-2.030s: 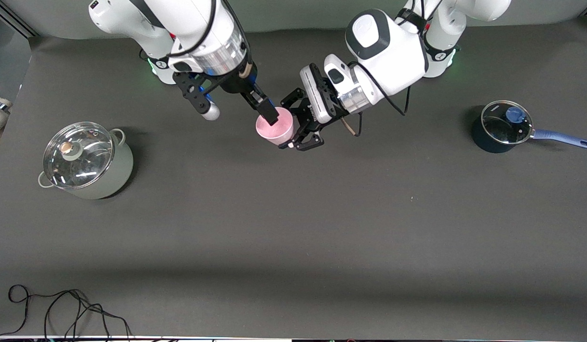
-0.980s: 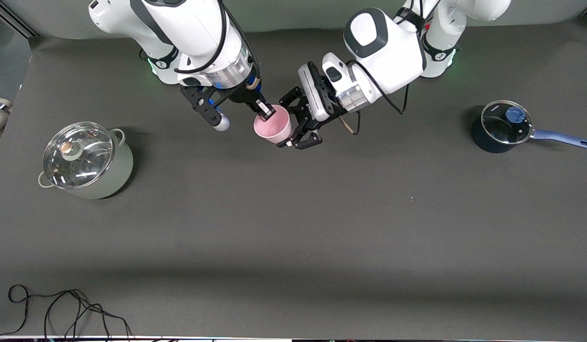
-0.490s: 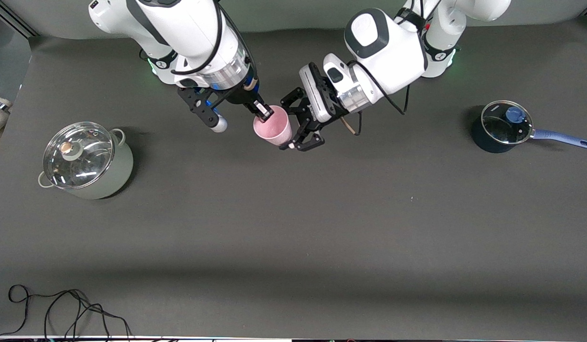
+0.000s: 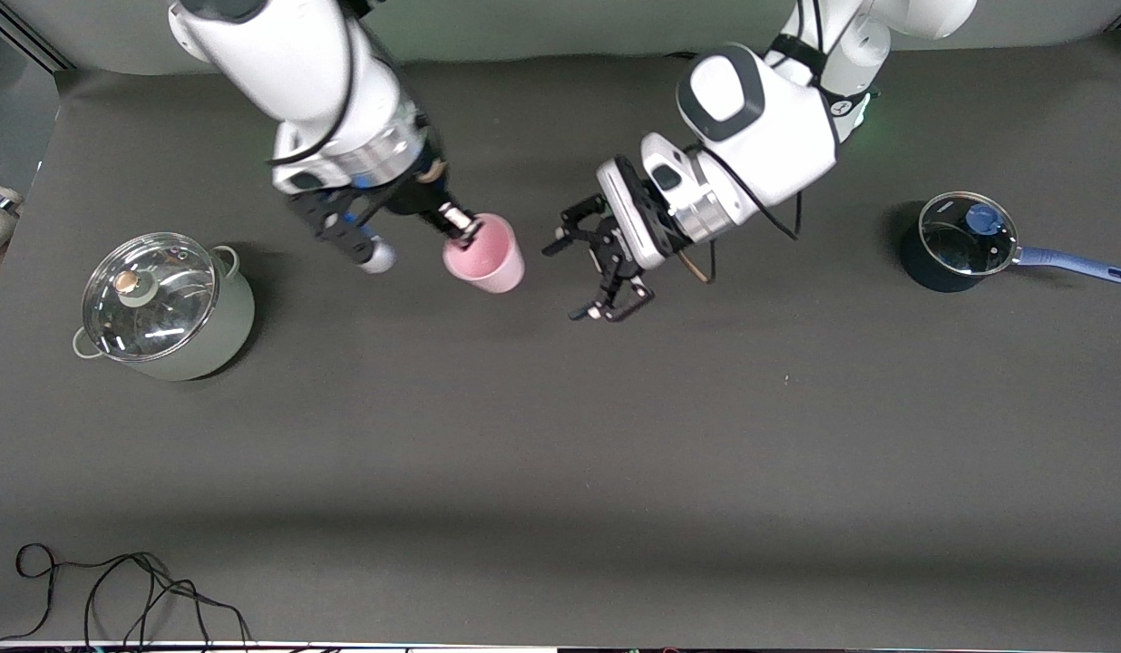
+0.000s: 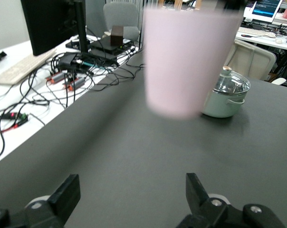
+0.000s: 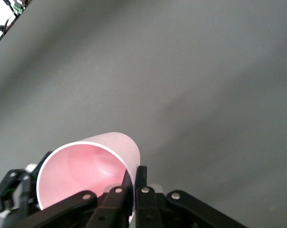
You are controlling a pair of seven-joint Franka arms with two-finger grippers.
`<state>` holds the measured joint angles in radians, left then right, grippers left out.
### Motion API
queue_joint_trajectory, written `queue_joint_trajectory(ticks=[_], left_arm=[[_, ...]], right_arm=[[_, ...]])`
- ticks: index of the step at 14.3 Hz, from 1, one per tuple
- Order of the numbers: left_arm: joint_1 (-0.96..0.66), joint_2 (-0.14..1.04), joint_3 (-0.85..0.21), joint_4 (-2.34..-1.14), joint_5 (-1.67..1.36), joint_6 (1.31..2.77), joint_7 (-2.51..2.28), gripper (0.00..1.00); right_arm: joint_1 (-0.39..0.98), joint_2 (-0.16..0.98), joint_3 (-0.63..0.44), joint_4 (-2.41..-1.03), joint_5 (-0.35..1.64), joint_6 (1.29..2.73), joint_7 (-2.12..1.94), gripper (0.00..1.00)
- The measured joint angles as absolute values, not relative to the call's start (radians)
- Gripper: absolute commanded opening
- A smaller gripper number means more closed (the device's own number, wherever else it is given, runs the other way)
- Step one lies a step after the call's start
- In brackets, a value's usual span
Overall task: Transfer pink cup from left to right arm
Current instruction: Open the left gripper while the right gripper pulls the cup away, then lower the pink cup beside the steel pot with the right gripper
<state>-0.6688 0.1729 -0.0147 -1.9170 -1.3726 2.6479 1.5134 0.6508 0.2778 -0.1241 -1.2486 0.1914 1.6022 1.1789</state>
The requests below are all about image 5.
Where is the white desk keyboard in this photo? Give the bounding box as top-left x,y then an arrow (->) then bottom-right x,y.
0,48 -> 58,86

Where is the white background desk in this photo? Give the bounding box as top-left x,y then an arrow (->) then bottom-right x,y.
234,13 -> 287,52

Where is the dark grey table mat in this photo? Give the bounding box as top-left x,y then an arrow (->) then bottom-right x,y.
0,47 -> 287,228

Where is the grey office chair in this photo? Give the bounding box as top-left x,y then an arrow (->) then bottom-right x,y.
102,2 -> 141,43

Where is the small green circuit board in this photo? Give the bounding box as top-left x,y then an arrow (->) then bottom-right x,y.
0,111 -> 29,130

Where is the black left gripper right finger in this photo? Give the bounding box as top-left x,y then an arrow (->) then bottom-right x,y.
175,172 -> 287,228

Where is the black computer monitor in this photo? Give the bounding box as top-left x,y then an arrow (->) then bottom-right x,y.
19,0 -> 91,57

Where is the flat black electronics box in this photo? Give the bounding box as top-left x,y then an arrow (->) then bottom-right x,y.
89,37 -> 133,57

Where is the glass pot lid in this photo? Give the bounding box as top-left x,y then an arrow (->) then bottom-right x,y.
212,66 -> 251,97

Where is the pink plastic cup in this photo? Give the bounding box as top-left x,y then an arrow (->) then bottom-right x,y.
143,7 -> 244,120

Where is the orange grey adapter module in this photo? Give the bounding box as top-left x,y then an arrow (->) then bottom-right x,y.
67,76 -> 86,91
46,72 -> 66,84

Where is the beige office chair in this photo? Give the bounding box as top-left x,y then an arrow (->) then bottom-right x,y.
225,38 -> 277,81

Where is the pale green cooking pot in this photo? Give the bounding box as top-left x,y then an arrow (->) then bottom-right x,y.
200,71 -> 251,119

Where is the black cable tangle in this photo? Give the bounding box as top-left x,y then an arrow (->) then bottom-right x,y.
19,45 -> 146,109

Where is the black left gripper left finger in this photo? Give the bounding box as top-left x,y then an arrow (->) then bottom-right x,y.
0,174 -> 81,228

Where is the white side desk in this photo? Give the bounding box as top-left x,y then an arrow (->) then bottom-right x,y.
0,35 -> 144,167

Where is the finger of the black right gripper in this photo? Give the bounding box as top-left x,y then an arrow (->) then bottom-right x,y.
223,0 -> 246,12

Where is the black docking hub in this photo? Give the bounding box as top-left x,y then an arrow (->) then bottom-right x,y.
56,51 -> 119,73

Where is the white background keyboard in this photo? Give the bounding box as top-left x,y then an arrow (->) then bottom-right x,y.
237,26 -> 277,38

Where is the white rounded object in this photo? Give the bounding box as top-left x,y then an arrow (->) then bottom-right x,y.
271,77 -> 287,86

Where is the monitor with blue screen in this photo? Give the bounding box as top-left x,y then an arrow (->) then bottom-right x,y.
243,0 -> 284,24

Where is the dark brown wooden box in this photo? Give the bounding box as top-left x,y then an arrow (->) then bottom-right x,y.
109,25 -> 124,47

